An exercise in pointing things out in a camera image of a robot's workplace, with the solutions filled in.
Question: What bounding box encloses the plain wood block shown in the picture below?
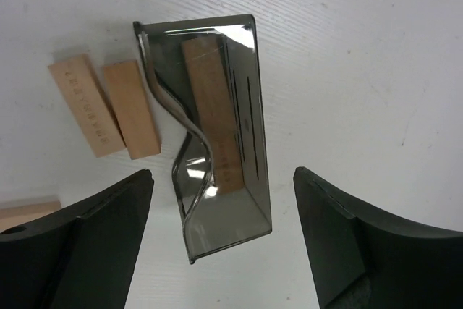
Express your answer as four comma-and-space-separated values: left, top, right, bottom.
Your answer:
103, 60, 161, 160

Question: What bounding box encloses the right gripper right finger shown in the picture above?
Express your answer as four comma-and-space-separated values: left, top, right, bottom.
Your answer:
293, 167, 462, 308

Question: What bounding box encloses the engraved wood block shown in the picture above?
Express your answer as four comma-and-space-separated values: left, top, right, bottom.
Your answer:
48, 54, 126, 158

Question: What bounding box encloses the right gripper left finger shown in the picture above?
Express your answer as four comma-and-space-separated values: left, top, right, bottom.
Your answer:
1, 169, 154, 308

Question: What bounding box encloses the smoky transparent plastic box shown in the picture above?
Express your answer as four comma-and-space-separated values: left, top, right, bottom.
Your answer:
133, 14, 273, 263

